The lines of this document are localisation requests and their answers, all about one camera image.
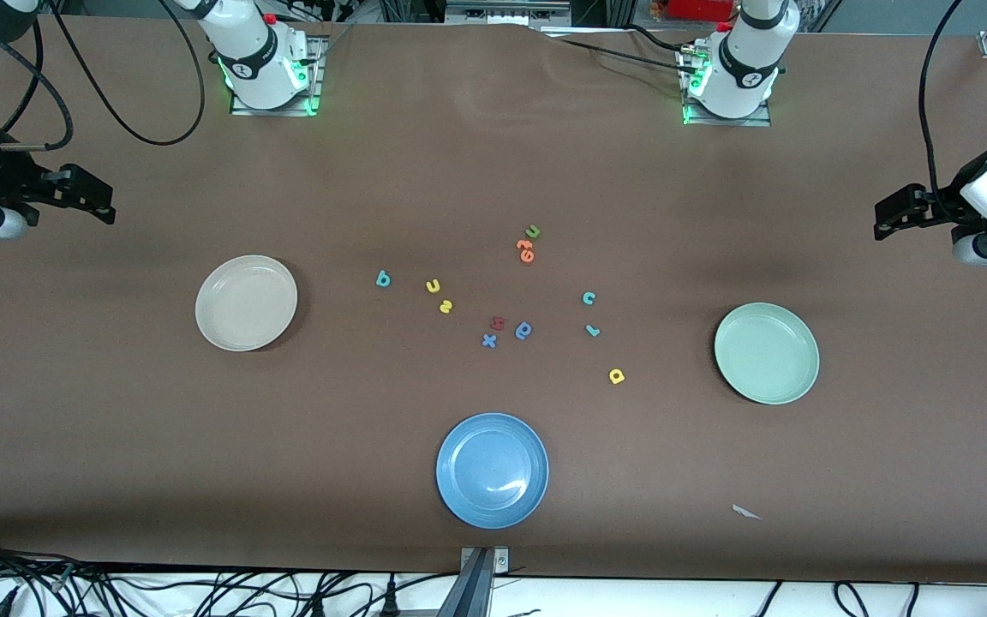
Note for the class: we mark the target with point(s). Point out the black power plug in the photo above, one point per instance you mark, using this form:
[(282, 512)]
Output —
[(5, 604), (319, 607), (391, 600)]

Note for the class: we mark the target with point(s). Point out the metal table edge bracket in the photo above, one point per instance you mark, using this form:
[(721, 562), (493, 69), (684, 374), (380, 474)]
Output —
[(500, 555)]

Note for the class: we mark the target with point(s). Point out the grey metal equipment frame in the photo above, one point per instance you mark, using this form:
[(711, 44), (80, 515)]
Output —
[(506, 13)]

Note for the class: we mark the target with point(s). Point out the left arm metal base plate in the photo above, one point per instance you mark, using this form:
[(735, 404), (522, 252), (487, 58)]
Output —
[(733, 122)]

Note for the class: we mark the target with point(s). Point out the teal foam letter b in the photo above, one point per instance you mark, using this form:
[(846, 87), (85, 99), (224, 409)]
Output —
[(379, 278)]

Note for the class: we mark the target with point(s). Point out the blue foam letter a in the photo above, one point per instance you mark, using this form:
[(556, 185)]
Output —
[(524, 338)]

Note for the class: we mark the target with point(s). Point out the brown table cover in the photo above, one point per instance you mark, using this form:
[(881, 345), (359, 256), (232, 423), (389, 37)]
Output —
[(493, 128)]

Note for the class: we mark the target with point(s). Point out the beige round plate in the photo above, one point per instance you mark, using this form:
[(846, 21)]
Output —
[(236, 317)]

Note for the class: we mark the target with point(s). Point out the white paper scrap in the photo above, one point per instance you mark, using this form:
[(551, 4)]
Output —
[(744, 512)]

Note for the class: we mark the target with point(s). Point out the red box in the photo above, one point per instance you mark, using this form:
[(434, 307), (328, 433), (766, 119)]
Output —
[(699, 8)]

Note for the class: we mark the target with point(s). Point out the blue round plate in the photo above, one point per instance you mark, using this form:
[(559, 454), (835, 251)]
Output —
[(493, 480)]

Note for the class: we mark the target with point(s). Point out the green round plate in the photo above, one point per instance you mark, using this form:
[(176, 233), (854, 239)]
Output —
[(768, 377)]

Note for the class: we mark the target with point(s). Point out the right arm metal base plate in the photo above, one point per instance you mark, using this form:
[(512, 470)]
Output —
[(314, 68)]

